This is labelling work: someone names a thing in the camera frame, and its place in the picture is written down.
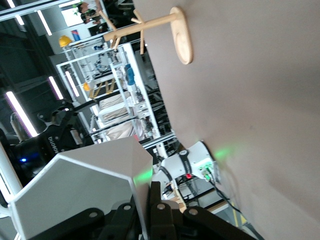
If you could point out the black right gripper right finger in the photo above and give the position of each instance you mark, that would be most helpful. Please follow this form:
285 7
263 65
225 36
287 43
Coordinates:
165 222

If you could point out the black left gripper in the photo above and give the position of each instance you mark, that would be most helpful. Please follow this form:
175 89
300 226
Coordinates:
53 145

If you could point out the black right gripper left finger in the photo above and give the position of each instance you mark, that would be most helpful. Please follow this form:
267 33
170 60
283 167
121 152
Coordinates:
120 225

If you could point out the white faceted cup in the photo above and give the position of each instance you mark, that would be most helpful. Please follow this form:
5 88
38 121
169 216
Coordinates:
75 180

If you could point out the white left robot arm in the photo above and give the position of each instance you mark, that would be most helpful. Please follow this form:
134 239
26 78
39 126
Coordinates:
197 157

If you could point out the wooden cup rack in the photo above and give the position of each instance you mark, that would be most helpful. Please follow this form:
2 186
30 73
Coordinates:
183 37

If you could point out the white tube ceiling light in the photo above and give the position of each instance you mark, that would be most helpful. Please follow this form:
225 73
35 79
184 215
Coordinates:
72 83
56 88
21 112
44 22

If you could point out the small yellow hard hat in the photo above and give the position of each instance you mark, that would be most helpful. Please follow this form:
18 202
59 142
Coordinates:
86 87

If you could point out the white metal shelving unit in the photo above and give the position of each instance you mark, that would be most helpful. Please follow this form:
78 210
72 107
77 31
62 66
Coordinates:
123 75

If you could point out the blue object on shelf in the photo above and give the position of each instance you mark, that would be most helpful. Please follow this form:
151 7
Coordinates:
130 75

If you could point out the large yellow hard hat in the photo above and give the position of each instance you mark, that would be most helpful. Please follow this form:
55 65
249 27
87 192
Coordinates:
65 41

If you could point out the red blue sign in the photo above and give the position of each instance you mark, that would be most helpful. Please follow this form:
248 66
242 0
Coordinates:
76 35

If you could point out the green potted plant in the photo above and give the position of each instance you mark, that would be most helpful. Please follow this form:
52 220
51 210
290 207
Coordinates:
80 8

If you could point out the brown table cover sheet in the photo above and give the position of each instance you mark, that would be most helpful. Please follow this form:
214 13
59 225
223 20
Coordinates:
250 100

